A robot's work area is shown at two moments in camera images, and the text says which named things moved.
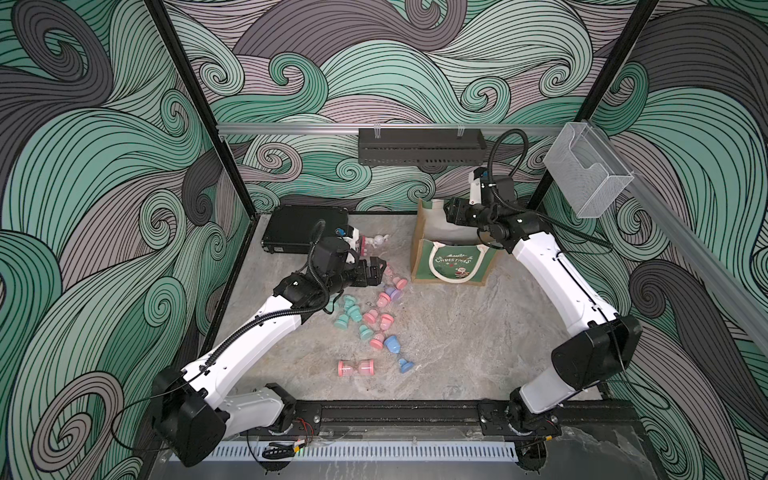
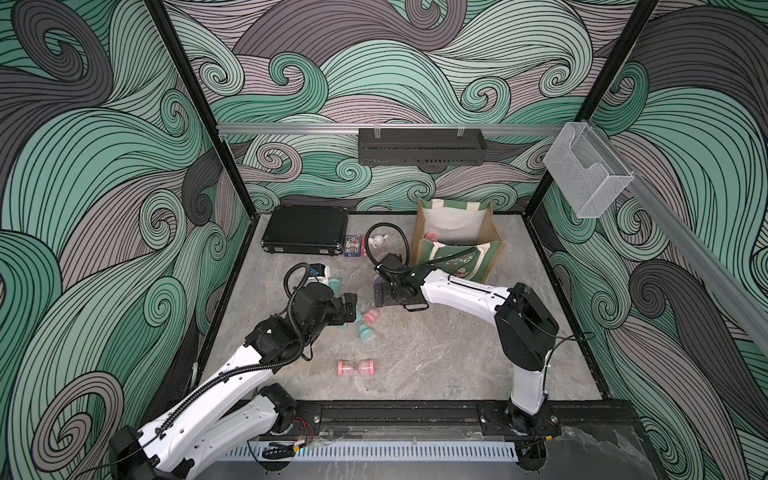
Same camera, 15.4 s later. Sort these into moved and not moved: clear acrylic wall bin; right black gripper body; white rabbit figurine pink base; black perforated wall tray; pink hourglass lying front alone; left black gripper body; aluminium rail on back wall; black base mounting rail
Moved: left black gripper body; right black gripper body
Not moved: white rabbit figurine pink base; clear acrylic wall bin; black base mounting rail; black perforated wall tray; aluminium rail on back wall; pink hourglass lying front alone
